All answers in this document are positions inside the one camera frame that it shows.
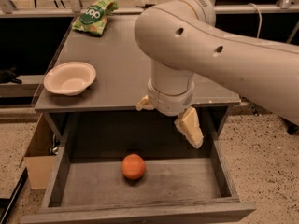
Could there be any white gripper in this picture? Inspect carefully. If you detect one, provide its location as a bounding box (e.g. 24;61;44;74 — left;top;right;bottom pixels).
136;81;204;149

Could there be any orange round can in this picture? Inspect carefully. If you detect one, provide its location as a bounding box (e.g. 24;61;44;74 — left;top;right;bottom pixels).
121;154;146;180

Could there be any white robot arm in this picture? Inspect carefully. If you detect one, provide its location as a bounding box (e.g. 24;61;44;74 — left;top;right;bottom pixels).
135;0;299;148

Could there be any open grey top drawer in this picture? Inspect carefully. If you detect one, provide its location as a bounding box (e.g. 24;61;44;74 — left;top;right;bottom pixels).
21;110;255;224

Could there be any grey wooden cabinet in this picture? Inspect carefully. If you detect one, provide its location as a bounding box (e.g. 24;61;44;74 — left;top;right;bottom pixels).
34;12;242;161

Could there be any white paper bowl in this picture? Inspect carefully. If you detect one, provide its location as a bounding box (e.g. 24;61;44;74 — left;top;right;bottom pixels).
44;62;96;96

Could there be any green chip bag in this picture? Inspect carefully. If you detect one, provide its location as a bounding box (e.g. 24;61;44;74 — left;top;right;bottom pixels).
72;0;119;35

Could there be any cardboard box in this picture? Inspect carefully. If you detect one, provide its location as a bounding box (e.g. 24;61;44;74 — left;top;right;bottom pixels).
23;115;56;189

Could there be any black object at left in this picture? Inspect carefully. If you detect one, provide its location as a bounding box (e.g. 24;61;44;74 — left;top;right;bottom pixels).
0;67;22;84

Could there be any white cable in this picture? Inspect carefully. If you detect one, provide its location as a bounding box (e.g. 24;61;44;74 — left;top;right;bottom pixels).
247;2;263;39

